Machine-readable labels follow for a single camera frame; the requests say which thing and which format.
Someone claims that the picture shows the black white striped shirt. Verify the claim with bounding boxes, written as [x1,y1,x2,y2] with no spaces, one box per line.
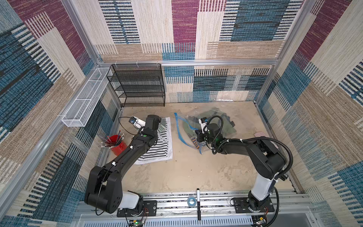
[134,117,173,165]

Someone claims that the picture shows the white wire wall basket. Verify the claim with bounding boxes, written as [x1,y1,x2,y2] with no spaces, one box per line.
[61,68,109,127]

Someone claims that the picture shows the green patterned garment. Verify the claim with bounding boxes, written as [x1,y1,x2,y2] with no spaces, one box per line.
[180,107,237,138]

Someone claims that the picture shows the black marker pen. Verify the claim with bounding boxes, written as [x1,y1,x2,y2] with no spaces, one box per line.
[196,188,201,221]

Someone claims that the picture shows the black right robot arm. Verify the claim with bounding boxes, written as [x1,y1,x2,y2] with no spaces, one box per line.
[195,124,294,212]

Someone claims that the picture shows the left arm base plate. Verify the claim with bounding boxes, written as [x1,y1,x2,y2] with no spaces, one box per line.
[117,200,157,218]

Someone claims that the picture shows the green white striped tank top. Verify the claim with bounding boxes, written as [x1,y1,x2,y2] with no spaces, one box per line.
[140,117,167,133]

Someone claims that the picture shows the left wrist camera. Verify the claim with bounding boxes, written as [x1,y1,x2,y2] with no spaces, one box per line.
[129,116,146,129]

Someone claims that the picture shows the red cup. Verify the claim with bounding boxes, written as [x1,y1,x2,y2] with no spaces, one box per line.
[110,141,127,156]

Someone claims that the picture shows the clear vacuum bag blue zip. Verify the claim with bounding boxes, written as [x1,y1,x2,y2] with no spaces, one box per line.
[174,107,237,154]

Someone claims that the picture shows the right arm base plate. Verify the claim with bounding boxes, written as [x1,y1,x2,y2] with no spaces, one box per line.
[230,197,275,213]

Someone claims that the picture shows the black mesh shelf rack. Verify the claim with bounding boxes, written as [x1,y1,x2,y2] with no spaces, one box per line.
[107,63,166,107]

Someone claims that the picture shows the pens in red cup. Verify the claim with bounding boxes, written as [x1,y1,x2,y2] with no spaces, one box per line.
[99,131,125,149]

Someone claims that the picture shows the blue tape roll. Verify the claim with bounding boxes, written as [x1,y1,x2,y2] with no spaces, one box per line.
[187,196,198,208]

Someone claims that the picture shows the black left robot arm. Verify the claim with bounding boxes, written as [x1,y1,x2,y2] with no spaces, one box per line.
[84,114,161,213]

